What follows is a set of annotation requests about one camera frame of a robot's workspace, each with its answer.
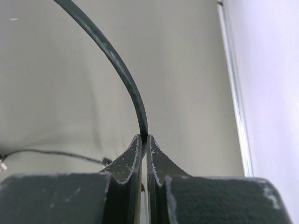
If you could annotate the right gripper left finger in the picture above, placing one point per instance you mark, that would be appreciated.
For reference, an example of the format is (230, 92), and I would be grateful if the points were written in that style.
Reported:
(111, 196)

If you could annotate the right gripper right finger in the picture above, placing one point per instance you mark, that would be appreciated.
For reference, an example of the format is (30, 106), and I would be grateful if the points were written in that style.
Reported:
(175, 197)

